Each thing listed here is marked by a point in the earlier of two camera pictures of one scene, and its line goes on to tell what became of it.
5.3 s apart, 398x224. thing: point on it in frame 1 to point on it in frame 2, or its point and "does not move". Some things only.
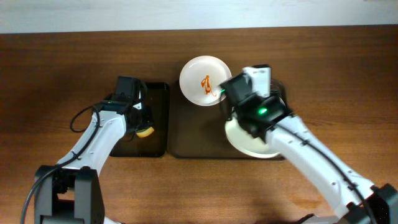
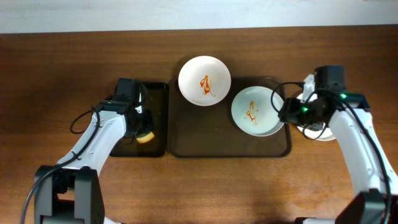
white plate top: x=199 y=78 does not move
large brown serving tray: x=195 y=131 does not move
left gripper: x=143 y=121 does not move
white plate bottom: x=245 y=143 to x=316 y=131
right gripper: x=234 y=90 to x=286 y=111
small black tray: x=156 y=144 does not move
